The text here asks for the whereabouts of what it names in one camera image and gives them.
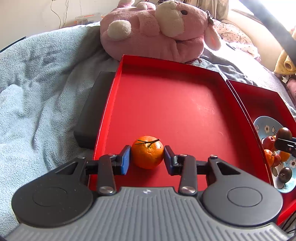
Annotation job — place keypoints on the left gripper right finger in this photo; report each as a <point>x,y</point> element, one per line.
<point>228,193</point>

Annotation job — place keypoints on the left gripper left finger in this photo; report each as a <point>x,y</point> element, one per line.
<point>66,193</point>

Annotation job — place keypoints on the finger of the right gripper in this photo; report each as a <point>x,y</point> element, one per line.
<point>288,146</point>

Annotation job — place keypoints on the red tomato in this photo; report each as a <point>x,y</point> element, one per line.
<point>269,143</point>

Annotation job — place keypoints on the large dark tomato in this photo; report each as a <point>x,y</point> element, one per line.
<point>284,133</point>

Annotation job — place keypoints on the small yellow kumquat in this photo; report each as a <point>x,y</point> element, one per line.
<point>284,156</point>

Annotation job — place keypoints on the orange mandarin with stem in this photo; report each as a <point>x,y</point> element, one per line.
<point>147,152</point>

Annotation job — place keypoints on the blue floral plate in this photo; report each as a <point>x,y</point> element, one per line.
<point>267,128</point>

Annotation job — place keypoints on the black box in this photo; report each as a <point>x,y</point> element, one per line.
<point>87,127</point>

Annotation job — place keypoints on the large red tray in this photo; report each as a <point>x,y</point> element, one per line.
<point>191,109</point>

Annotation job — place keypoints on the blue fleece blanket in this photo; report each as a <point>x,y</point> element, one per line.
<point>45,81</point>

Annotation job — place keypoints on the polka dot pillow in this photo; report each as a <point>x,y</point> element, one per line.
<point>236,38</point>

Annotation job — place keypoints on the pink plush bunny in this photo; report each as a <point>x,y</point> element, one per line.
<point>172,31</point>

